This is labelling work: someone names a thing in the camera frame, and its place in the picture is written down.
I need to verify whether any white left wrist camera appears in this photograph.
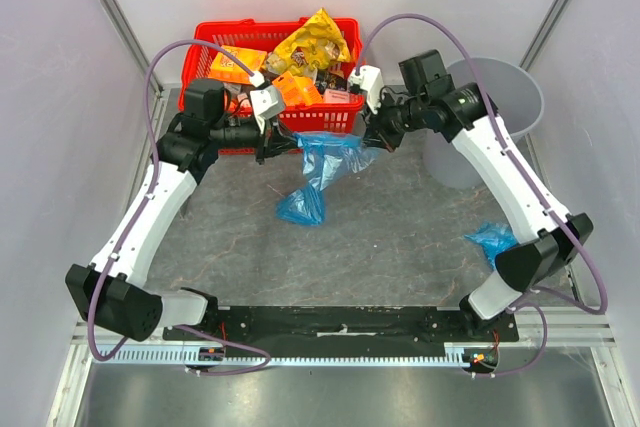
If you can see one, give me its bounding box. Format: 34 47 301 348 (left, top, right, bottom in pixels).
249 71 285 134

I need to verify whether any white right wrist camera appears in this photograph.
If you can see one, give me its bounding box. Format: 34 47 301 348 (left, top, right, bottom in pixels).
348 65 384 115

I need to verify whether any torn blue trash bag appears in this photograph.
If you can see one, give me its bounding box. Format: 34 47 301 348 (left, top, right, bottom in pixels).
276 132 380 226

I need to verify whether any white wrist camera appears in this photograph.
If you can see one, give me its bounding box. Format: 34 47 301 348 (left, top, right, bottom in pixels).
348 65 384 115
249 71 285 134

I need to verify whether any orange snack box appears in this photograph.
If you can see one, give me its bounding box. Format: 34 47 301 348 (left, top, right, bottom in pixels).
209 45 267 85

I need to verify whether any blue trash bag roll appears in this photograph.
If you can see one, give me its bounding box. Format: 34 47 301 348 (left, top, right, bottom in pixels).
464 222 518 270

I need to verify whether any yellow chips bag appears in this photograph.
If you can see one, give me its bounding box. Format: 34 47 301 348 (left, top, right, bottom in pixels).
264 8 351 76

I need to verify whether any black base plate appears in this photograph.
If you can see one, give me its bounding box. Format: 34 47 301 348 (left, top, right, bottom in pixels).
162 304 521 359

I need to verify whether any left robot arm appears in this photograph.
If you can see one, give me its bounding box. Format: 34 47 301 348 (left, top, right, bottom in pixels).
65 79 297 341

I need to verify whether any red plastic shopping basket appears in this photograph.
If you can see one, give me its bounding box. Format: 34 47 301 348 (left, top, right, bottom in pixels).
182 17 363 133

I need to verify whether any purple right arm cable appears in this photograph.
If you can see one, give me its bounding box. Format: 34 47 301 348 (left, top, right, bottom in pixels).
357 13 609 379

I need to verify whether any grey plastic trash bin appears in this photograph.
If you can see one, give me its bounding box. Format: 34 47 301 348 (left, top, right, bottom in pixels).
423 57 545 190

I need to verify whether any small orange carton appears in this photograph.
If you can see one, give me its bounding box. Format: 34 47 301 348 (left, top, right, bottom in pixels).
273 72 323 107

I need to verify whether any grey slotted cable duct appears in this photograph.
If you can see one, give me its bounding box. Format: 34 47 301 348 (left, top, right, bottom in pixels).
108 343 497 368

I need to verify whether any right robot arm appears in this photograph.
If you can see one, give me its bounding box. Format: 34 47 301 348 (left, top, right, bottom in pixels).
348 50 593 341

